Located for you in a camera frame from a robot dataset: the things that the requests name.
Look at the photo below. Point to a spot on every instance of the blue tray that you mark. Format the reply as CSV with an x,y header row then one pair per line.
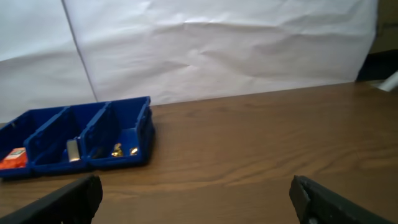
x,y
127,124

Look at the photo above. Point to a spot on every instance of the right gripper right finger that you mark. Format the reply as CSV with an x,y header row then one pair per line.
x,y
326,205

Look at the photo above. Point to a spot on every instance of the orange candy box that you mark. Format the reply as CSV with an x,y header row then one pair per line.
x,y
15,160

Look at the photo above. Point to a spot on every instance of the blue candy pack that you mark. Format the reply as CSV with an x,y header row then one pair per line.
x,y
73,151

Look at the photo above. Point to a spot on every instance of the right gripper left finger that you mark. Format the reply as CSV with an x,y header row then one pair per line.
x,y
62,205

